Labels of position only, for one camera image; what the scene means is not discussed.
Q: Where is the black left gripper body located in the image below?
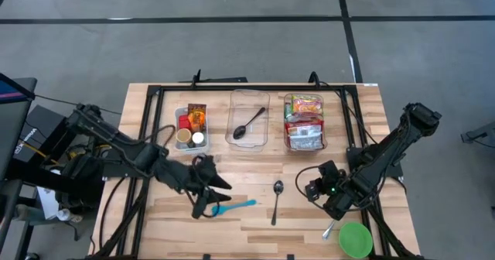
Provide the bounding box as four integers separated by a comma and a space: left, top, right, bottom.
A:
166, 154, 217, 204

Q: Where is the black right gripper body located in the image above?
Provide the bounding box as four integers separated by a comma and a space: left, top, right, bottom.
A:
317, 159, 347, 195

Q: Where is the teal plastic spoon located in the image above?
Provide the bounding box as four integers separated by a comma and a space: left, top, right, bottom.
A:
211, 199, 258, 217

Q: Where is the tan-lidded jar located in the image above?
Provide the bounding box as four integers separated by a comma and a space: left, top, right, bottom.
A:
176, 128, 193, 144

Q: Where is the red roast beef ramen packet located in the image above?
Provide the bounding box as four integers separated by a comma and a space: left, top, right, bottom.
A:
285, 116, 325, 152

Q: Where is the black spoon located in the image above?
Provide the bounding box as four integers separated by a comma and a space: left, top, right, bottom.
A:
232, 106, 268, 140

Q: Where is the dark metal spoon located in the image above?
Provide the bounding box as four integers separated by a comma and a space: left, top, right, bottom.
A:
270, 180, 285, 227

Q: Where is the brown orange pouch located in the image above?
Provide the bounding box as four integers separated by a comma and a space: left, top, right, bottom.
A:
187, 103, 207, 133

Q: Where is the yellow-green pink ramen packet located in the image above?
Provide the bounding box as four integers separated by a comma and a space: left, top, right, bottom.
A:
290, 94, 324, 116

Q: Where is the white plastic bin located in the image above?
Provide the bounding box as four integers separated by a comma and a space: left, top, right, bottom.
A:
172, 104, 210, 154

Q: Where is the shiny silver spoon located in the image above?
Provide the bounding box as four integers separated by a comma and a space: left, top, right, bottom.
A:
321, 219, 336, 241

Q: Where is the green plastic bowl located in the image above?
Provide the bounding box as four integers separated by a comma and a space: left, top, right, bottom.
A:
338, 221, 374, 259

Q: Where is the clear plastic container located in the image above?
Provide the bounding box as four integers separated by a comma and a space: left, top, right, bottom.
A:
224, 89, 271, 149
282, 91, 328, 152

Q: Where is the black flat bar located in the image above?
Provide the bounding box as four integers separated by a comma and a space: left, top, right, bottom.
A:
179, 77, 248, 84

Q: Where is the black round device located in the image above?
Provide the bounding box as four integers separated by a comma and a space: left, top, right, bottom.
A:
61, 151, 105, 183

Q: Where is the white paper sheet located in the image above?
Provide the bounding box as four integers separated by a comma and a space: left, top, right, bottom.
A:
36, 186, 59, 221

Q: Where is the black box white logo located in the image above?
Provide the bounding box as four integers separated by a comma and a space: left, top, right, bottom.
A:
13, 104, 82, 164

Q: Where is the grey furniture leg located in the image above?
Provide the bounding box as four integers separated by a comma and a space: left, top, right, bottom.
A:
459, 120, 495, 152

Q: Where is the tilted dark display screen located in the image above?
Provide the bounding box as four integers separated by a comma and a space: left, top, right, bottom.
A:
0, 72, 38, 180

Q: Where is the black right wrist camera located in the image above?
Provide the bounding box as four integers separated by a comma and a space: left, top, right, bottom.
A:
304, 179, 323, 202

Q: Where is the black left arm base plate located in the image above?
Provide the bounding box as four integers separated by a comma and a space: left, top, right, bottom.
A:
102, 161, 158, 179

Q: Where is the black metal table frame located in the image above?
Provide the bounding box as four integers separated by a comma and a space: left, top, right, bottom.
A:
87, 82, 425, 260

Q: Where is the thick black cable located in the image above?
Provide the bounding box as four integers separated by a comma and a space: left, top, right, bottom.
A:
98, 176, 128, 253

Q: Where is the thin black cable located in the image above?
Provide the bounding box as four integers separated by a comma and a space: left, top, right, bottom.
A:
34, 94, 123, 116

